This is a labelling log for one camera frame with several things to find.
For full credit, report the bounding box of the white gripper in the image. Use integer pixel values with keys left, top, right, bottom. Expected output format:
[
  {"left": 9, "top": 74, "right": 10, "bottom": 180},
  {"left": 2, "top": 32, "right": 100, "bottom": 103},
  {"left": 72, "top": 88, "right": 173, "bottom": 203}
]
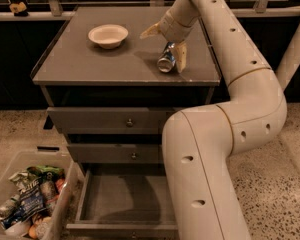
[{"left": 140, "top": 9, "right": 194, "bottom": 73}]

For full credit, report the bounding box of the blue silver redbull can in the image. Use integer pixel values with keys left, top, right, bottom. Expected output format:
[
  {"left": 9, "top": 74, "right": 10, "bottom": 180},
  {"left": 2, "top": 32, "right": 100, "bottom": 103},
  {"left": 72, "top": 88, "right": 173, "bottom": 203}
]
[{"left": 157, "top": 42, "right": 176, "bottom": 73}]

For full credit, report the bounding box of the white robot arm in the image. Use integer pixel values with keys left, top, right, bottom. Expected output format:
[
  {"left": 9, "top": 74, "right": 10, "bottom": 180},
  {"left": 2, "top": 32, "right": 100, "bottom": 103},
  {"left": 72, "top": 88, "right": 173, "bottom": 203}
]
[{"left": 142, "top": 0, "right": 287, "bottom": 240}]

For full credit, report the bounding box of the grey drawer cabinet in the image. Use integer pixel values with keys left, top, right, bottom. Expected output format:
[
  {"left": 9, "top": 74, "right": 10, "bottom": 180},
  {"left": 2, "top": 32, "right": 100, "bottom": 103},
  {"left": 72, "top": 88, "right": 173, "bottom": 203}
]
[{"left": 30, "top": 5, "right": 222, "bottom": 185}]

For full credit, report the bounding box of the grey top drawer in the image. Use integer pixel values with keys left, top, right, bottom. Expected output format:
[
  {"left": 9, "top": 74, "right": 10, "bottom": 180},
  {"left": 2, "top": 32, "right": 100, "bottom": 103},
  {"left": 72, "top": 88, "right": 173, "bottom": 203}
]
[{"left": 48, "top": 107, "right": 176, "bottom": 134}]

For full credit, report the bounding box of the grey middle drawer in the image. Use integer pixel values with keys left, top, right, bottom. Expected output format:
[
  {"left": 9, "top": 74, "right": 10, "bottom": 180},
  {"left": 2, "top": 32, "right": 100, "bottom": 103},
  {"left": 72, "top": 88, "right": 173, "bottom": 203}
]
[{"left": 68, "top": 144, "right": 163, "bottom": 164}]

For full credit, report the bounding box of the grey open bottom drawer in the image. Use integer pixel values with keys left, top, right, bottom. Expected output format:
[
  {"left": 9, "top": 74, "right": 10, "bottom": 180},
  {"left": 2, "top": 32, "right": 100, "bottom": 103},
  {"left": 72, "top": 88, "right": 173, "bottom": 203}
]
[{"left": 67, "top": 164, "right": 179, "bottom": 240}]

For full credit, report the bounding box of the white paper bowl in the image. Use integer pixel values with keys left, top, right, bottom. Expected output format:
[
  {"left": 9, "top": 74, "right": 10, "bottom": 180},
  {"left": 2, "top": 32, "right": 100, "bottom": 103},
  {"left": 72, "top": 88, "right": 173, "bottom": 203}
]
[{"left": 88, "top": 24, "right": 128, "bottom": 49}]

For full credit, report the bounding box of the small yellow black object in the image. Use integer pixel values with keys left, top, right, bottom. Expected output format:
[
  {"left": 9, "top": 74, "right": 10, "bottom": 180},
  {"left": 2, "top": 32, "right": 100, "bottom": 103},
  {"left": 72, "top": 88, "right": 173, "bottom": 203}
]
[{"left": 9, "top": 2, "right": 28, "bottom": 17}]

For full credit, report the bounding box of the green snack bag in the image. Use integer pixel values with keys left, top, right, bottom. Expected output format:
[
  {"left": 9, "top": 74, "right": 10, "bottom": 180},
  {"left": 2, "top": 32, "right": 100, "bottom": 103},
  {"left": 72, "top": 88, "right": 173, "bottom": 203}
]
[{"left": 27, "top": 165, "right": 65, "bottom": 182}]

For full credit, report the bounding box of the clear plastic storage bin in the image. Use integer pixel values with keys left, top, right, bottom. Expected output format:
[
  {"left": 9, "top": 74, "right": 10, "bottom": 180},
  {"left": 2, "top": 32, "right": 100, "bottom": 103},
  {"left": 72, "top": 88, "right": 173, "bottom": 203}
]
[{"left": 0, "top": 151, "right": 77, "bottom": 240}]

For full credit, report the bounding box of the blue snack bag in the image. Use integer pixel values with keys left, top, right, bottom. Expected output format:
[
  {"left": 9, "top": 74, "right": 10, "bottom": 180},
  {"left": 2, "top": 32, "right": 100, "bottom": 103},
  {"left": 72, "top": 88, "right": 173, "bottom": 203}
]
[{"left": 20, "top": 180, "right": 45, "bottom": 220}]

